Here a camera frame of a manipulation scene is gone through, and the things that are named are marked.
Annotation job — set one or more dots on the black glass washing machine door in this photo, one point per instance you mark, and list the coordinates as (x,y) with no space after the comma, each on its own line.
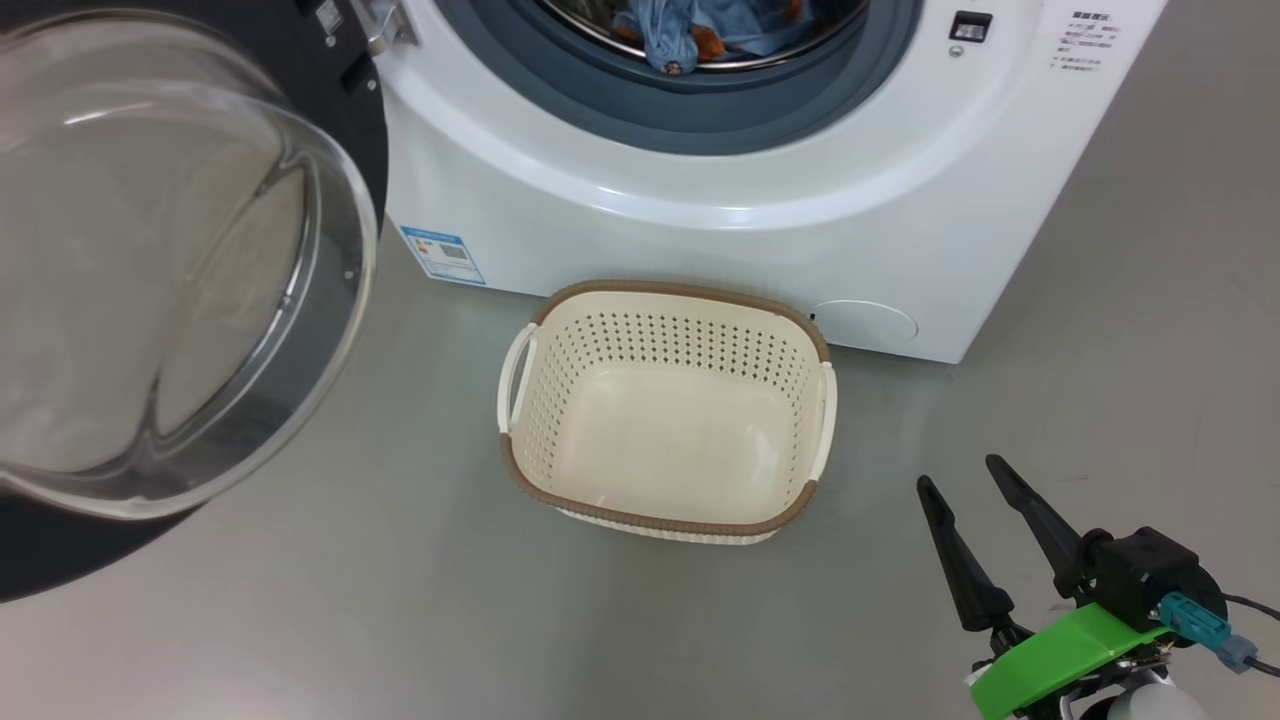
(60,550)

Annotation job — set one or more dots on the blue energy label sticker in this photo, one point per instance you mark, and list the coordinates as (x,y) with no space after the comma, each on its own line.
(443,255)

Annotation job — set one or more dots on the round drain filter cover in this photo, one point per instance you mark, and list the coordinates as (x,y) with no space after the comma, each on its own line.
(865,322)

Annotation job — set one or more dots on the printed text sticker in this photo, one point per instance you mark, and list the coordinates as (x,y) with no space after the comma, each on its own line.
(1085,40)

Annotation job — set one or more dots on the cream perforated laundry basket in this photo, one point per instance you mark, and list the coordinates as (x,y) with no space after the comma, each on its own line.
(670,330)

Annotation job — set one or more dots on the white front-load washing machine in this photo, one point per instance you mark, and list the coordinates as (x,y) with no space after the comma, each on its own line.
(700,250)

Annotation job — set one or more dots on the silver door hinge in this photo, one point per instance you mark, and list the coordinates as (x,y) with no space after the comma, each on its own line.
(385,25)

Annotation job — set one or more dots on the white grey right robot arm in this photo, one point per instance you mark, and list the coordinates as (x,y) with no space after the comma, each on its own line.
(1140,700)

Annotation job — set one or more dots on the grey rubber door gasket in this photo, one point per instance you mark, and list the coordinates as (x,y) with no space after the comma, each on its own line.
(700,115)

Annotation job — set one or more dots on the black door lock slot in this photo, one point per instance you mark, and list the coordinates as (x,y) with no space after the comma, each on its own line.
(970,26)

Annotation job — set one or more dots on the steel washing machine drum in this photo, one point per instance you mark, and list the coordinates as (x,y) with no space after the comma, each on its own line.
(580,25)

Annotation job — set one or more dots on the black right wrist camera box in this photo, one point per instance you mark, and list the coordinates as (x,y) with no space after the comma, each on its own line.
(1145,575)

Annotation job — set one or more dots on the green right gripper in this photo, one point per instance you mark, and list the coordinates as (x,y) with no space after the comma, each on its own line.
(1050,660)

